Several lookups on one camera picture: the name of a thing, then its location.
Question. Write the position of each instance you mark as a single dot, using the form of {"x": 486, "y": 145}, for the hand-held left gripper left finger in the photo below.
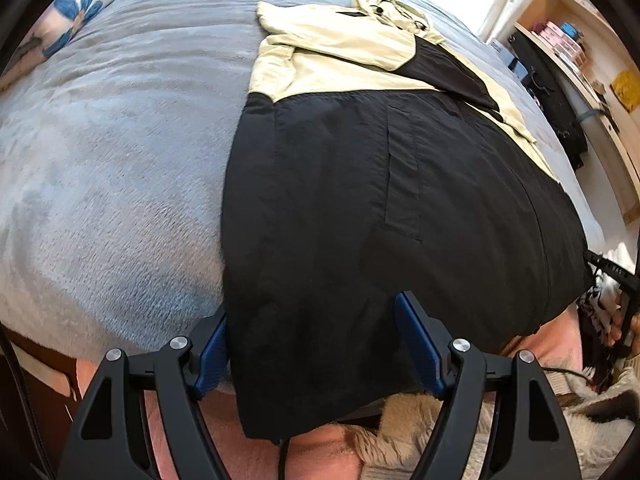
{"x": 212, "y": 355}

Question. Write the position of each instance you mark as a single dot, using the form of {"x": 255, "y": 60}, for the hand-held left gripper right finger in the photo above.
{"x": 420, "y": 345}

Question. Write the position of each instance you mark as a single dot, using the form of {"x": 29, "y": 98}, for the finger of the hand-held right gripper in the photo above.
{"x": 592, "y": 260}

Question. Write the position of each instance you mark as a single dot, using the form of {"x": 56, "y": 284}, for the yellow and black hooded jacket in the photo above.
{"x": 325, "y": 185}

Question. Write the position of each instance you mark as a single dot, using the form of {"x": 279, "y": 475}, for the person's right hand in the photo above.
{"x": 616, "y": 332}

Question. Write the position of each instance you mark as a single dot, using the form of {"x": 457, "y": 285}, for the white printed cloth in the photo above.
{"x": 600, "y": 300}

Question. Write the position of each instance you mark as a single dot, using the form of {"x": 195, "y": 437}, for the curved wooden desk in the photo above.
{"x": 615, "y": 155}

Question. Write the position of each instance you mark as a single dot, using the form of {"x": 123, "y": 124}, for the pink bed sheet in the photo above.
{"x": 320, "y": 452}

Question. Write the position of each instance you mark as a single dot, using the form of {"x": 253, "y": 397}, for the large black bag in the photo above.
{"x": 550, "y": 95}

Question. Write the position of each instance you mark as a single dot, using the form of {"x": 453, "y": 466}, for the yellow cloth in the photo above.
{"x": 627, "y": 87}

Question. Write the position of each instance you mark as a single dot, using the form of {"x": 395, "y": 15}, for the grey-blue plush blanket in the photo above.
{"x": 125, "y": 160}

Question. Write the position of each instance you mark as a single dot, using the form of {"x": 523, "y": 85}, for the stack of pink boxes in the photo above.
{"x": 552, "y": 39}

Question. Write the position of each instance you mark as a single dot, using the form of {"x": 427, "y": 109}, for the small blue box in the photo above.
{"x": 572, "y": 31}

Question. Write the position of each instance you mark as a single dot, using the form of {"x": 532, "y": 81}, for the blue floral bolster pillow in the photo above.
{"x": 80, "y": 5}

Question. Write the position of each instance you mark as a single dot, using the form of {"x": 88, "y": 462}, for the brown wooden bed frame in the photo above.
{"x": 40, "y": 365}

